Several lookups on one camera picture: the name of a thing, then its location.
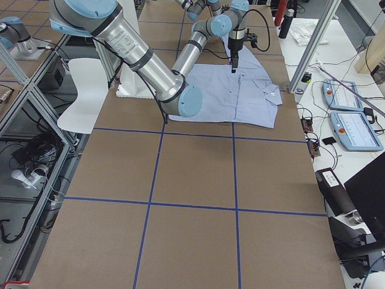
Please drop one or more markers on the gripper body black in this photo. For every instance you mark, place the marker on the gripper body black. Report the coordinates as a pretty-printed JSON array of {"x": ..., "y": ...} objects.
[{"x": 234, "y": 44}]

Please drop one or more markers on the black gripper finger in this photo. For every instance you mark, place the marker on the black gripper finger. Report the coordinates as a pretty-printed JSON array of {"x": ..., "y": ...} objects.
[{"x": 234, "y": 58}]

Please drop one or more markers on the light blue striped shirt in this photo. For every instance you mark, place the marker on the light blue striped shirt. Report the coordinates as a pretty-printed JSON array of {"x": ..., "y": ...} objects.
[{"x": 246, "y": 96}]

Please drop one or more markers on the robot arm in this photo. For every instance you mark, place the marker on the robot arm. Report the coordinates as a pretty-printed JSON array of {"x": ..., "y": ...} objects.
[
  {"x": 105, "y": 20},
  {"x": 194, "y": 9}
]

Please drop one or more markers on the black bottle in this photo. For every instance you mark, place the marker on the black bottle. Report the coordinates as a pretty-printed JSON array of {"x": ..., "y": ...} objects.
[{"x": 286, "y": 23}]

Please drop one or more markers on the red bottle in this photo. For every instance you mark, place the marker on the red bottle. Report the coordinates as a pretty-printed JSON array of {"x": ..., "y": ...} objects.
[{"x": 280, "y": 12}]

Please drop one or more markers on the plastic bag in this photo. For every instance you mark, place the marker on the plastic bag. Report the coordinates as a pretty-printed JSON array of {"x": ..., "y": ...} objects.
[{"x": 302, "y": 33}]

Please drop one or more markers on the upper teach pendant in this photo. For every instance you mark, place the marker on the upper teach pendant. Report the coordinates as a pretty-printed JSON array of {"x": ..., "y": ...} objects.
[{"x": 338, "y": 97}]

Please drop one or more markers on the teach pendant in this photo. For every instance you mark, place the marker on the teach pendant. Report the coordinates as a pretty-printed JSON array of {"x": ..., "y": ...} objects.
[
  {"x": 354, "y": 131},
  {"x": 338, "y": 97}
]

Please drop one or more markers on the lower teach pendant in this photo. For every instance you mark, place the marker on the lower teach pendant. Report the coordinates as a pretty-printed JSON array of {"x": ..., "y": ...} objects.
[{"x": 354, "y": 131}]

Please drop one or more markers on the black monitor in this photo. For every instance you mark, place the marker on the black monitor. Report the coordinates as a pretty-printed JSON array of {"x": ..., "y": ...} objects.
[{"x": 366, "y": 191}]

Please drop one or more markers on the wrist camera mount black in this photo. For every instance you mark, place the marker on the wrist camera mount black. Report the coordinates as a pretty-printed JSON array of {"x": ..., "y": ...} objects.
[{"x": 250, "y": 37}]

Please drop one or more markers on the aluminium frame post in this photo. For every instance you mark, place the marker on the aluminium frame post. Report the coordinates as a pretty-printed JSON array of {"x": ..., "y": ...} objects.
[{"x": 314, "y": 41}]

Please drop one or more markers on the white central pedestal column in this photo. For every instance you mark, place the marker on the white central pedestal column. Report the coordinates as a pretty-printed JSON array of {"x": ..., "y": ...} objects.
[{"x": 131, "y": 85}]

